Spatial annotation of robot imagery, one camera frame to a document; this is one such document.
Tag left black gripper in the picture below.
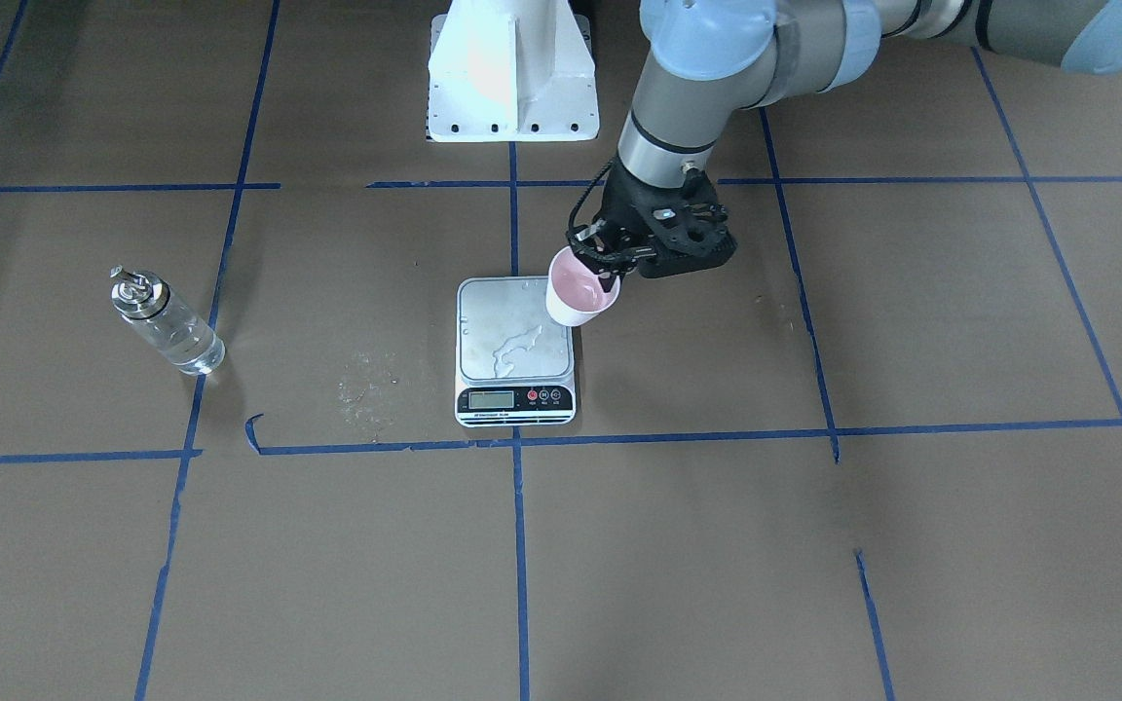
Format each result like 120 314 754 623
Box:
567 159 738 293

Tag pink paper cup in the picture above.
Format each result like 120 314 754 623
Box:
544 247 620 328

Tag clear glass sauce bottle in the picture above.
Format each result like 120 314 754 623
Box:
108 266 224 376

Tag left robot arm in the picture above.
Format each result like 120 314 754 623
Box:
567 1 1122 293

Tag digital kitchen scale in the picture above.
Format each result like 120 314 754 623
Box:
454 276 578 427

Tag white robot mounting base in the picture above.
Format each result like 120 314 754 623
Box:
425 1 601 142

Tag blue tape grid lines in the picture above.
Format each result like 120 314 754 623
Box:
0 0 1122 701

